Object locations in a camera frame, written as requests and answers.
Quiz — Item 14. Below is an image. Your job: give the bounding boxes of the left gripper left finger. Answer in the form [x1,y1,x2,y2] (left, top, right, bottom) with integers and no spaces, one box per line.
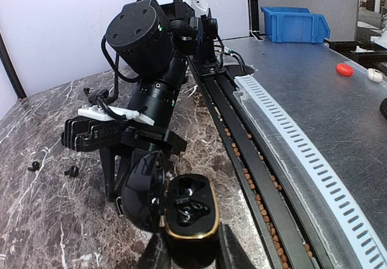
[140,232,172,269]

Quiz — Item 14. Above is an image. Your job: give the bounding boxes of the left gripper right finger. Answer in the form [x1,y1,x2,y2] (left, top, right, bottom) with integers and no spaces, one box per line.
[216,223,255,269]

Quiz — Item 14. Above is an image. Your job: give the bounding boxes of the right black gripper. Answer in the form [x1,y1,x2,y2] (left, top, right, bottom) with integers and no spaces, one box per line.
[99,127,187,201]

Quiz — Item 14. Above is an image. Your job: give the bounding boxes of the black charging case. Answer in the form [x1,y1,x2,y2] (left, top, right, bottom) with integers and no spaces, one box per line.
[119,151,220,240]

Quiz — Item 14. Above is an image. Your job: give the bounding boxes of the black earbud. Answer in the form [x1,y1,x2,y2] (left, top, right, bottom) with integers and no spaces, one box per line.
[64,166,79,178]
[83,87,90,96]
[27,161,41,172]

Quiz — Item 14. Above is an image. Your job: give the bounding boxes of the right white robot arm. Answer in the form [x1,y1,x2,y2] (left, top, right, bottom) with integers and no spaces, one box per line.
[76,0,209,201]

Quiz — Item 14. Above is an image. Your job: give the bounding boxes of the red earbud case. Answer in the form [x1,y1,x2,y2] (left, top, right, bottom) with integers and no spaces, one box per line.
[336,63,354,77]

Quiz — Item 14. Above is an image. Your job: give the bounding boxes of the cream earbud case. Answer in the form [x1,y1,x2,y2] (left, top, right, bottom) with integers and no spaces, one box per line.
[367,68,383,83]

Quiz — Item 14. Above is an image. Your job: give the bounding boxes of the blue plastic bin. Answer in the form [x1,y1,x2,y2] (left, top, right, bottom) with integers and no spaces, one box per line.
[261,7,330,44]

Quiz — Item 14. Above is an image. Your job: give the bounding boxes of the black tray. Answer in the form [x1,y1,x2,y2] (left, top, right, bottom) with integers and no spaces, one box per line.
[324,39,386,63]

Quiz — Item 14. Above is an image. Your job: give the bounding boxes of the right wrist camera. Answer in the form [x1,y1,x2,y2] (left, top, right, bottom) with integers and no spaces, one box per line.
[61,105,155,152]

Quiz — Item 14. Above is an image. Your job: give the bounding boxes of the black front rail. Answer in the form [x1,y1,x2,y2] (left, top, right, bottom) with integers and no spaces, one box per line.
[189,59,333,268]

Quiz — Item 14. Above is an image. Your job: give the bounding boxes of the white slotted cable duct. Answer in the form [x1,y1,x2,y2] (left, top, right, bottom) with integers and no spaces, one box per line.
[234,75,386,268]

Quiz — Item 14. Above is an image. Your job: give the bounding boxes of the left black frame post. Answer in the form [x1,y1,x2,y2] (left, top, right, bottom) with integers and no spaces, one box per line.
[0,34,27,99]

